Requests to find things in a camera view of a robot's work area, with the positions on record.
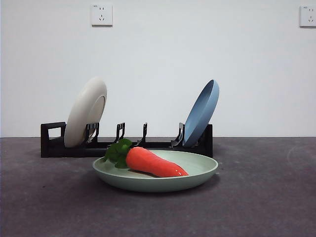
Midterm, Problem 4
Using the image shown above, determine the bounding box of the orange carrot with green leaves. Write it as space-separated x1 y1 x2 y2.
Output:
103 138 190 178

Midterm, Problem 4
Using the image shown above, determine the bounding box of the green plate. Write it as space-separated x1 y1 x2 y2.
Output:
92 149 219 193

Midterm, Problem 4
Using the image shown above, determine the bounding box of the blue plate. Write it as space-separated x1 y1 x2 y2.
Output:
182 79 220 148

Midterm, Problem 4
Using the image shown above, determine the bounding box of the white plate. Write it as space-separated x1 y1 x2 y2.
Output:
64 76 108 148

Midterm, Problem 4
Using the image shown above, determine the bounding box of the black plate rack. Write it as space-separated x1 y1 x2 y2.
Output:
40 121 213 158

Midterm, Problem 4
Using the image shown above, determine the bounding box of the white wall socket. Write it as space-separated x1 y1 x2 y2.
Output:
299 4 316 28
91 3 114 27

